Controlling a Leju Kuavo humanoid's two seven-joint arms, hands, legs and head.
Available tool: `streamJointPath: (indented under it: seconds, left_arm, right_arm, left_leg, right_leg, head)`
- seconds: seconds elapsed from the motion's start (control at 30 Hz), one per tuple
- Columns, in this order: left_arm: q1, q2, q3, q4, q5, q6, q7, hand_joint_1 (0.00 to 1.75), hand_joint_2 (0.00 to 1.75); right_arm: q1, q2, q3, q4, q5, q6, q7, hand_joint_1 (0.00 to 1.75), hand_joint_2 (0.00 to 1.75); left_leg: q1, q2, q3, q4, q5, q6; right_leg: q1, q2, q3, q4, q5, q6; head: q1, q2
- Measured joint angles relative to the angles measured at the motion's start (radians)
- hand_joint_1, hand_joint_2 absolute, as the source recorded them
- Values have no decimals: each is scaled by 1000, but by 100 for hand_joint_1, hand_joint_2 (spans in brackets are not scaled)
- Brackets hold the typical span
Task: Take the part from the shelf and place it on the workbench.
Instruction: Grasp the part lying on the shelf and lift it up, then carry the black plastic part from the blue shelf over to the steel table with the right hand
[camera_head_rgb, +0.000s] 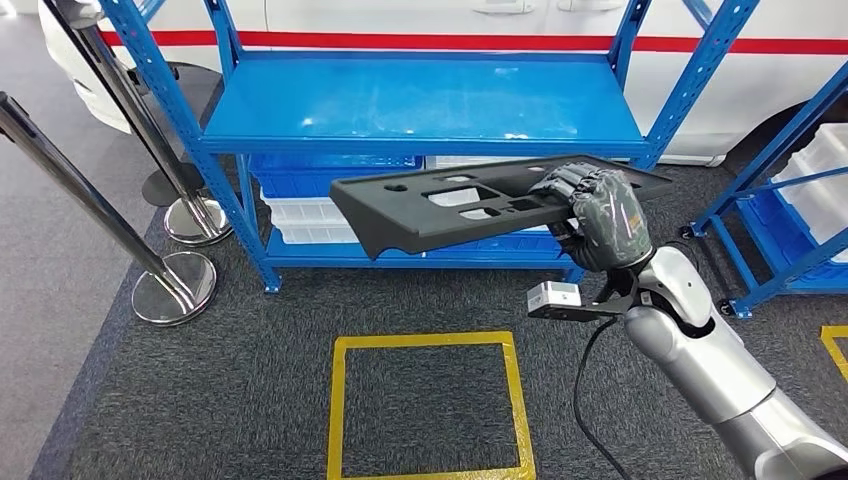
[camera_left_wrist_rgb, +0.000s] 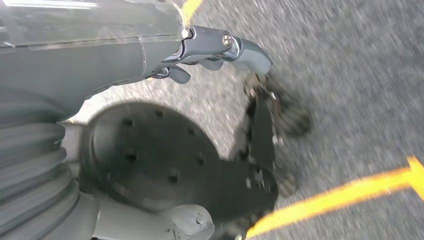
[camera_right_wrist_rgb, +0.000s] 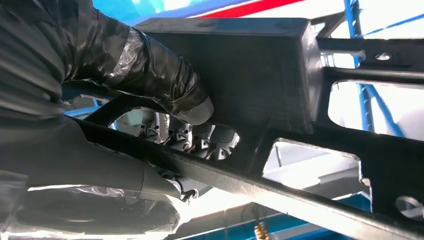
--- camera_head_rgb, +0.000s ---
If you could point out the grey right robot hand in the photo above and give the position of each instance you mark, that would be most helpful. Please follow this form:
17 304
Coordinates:
609 218

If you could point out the black plastic panel part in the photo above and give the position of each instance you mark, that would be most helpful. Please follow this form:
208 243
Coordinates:
411 218

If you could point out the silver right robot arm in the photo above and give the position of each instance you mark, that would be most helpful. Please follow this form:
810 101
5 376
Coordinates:
715 371

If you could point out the blue metal shelf rack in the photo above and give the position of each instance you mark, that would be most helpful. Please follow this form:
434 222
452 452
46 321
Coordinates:
411 106
762 179

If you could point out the white car with red stripe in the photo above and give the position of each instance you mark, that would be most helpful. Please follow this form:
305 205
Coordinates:
762 86

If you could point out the yellow floor tape square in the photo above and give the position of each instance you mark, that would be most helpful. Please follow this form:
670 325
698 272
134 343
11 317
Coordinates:
424 340

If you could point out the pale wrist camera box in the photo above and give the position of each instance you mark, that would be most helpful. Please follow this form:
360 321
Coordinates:
553 298

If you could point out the chrome stanchion post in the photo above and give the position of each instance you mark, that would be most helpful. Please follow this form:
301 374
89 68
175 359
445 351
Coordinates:
172 291
199 225

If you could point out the black base stanchion post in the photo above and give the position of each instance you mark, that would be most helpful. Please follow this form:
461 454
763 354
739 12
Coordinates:
159 189

